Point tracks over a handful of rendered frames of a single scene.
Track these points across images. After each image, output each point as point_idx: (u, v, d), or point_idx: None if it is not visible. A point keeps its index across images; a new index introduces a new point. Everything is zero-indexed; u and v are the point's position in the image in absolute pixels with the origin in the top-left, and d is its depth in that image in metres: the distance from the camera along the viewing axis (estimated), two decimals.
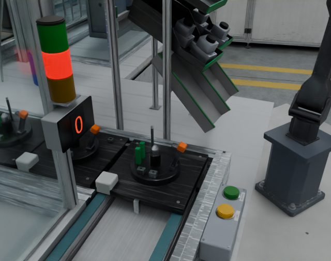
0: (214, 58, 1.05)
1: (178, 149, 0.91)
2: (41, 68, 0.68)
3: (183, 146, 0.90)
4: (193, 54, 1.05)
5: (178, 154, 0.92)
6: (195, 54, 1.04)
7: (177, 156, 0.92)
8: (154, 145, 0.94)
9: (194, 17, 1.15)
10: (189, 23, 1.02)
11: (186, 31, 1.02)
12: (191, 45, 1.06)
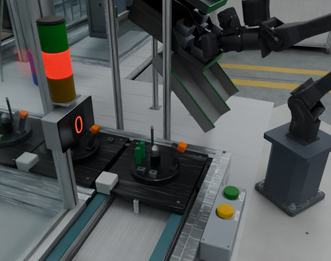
0: (214, 58, 1.05)
1: (178, 149, 0.91)
2: (41, 68, 0.68)
3: (183, 146, 0.90)
4: (193, 55, 1.05)
5: (178, 154, 0.92)
6: (195, 54, 1.04)
7: (177, 156, 0.92)
8: (154, 145, 0.94)
9: (194, 17, 1.15)
10: (189, 23, 1.02)
11: (186, 32, 1.02)
12: (191, 45, 1.06)
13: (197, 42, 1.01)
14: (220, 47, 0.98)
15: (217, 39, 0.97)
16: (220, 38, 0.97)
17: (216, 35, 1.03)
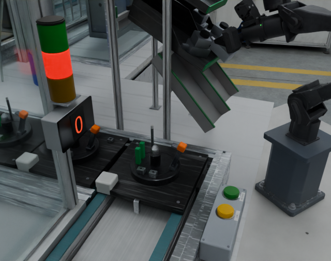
0: (233, 55, 1.04)
1: (178, 149, 0.91)
2: (41, 68, 0.68)
3: (183, 146, 0.90)
4: (212, 51, 1.03)
5: (178, 154, 0.92)
6: (215, 51, 1.02)
7: (177, 156, 0.92)
8: (154, 145, 0.94)
9: (194, 17, 1.15)
10: (208, 34, 1.02)
11: (209, 44, 1.03)
12: None
13: (217, 40, 0.99)
14: (242, 40, 0.95)
15: (239, 32, 0.94)
16: (241, 31, 0.95)
17: None
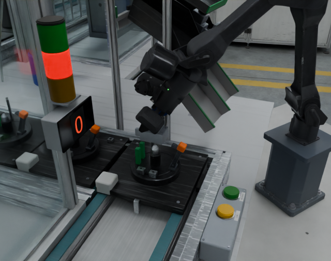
0: (167, 132, 0.93)
1: (178, 149, 0.91)
2: (41, 68, 0.68)
3: (183, 146, 0.90)
4: (145, 141, 0.92)
5: (178, 154, 0.92)
6: (147, 139, 0.91)
7: (177, 156, 0.92)
8: (154, 145, 0.94)
9: (194, 17, 1.15)
10: None
11: None
12: (137, 132, 0.93)
13: (141, 127, 0.89)
14: (163, 113, 0.85)
15: (154, 109, 0.84)
16: (156, 106, 0.85)
17: None
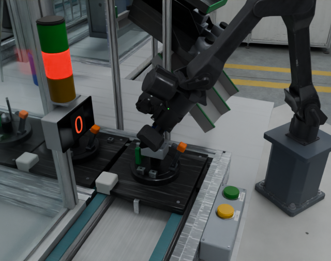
0: (168, 147, 0.95)
1: (178, 149, 0.91)
2: (41, 68, 0.68)
3: (183, 146, 0.90)
4: (146, 156, 0.94)
5: (178, 154, 0.92)
6: (148, 154, 0.94)
7: (177, 156, 0.92)
8: None
9: (194, 17, 1.15)
10: (214, 40, 1.00)
11: None
12: (138, 147, 0.96)
13: (141, 144, 0.91)
14: (163, 131, 0.88)
15: (155, 126, 0.87)
16: (156, 123, 0.88)
17: None
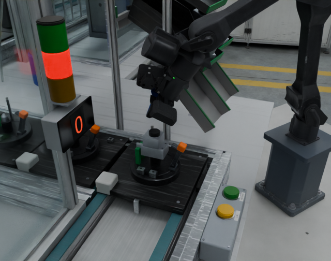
0: (168, 147, 0.95)
1: (178, 149, 0.91)
2: (41, 68, 0.68)
3: (183, 146, 0.90)
4: (146, 156, 0.94)
5: (178, 154, 0.92)
6: (148, 154, 0.94)
7: (177, 156, 0.92)
8: None
9: (194, 17, 1.15)
10: None
11: (214, 49, 1.02)
12: (138, 147, 0.96)
13: (149, 114, 0.88)
14: None
15: None
16: (161, 101, 0.81)
17: None
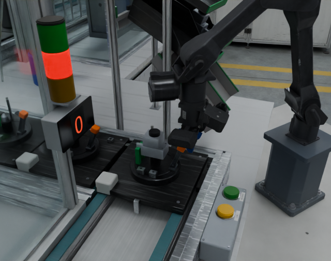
0: (168, 147, 0.95)
1: (178, 149, 0.91)
2: (41, 68, 0.68)
3: None
4: (146, 156, 0.94)
5: (178, 154, 0.92)
6: (148, 154, 0.94)
7: (177, 156, 0.92)
8: None
9: (194, 17, 1.15)
10: None
11: None
12: (138, 147, 0.96)
13: None
14: None
15: None
16: None
17: None
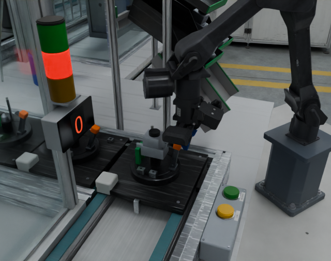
0: (168, 147, 0.95)
1: (174, 147, 0.91)
2: (41, 68, 0.68)
3: None
4: (146, 156, 0.94)
5: (175, 153, 0.92)
6: (148, 154, 0.94)
7: (174, 155, 0.93)
8: None
9: (194, 17, 1.15)
10: None
11: (214, 49, 1.02)
12: (138, 147, 0.96)
13: None
14: None
15: None
16: None
17: None
